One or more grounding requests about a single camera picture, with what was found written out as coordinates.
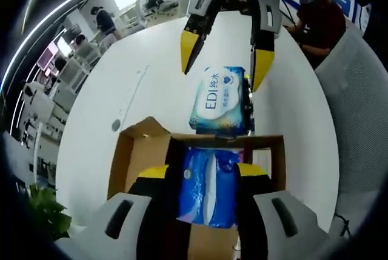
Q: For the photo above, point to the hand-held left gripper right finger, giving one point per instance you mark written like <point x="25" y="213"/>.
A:
<point x="260" y="220"/>

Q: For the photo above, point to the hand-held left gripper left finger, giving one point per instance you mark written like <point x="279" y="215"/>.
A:
<point x="141" y="211"/>

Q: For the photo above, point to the brown cardboard shoe box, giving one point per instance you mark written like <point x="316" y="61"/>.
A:
<point x="121" y="163"/>

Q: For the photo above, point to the white blue wipes soft item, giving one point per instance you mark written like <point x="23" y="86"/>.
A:
<point x="212" y="102"/>

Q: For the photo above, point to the blue plastic pack soft item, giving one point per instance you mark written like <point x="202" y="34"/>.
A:
<point x="206" y="187"/>

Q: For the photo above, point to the black rounded object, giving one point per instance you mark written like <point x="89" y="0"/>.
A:
<point x="153" y="1"/>

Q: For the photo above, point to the grey round table grommet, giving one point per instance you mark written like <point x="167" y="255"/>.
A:
<point x="116" y="125"/>

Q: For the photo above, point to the green plant in white pot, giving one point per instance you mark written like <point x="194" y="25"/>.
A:
<point x="48" y="211"/>

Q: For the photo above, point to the white mesh office chair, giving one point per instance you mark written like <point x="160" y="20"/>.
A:
<point x="357" y="120"/>

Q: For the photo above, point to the group of white office chairs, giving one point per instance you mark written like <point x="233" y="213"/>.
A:
<point x="75" y="75"/>

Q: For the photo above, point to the pink screen monitor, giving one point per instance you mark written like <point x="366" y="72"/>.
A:
<point x="47" y="58"/>

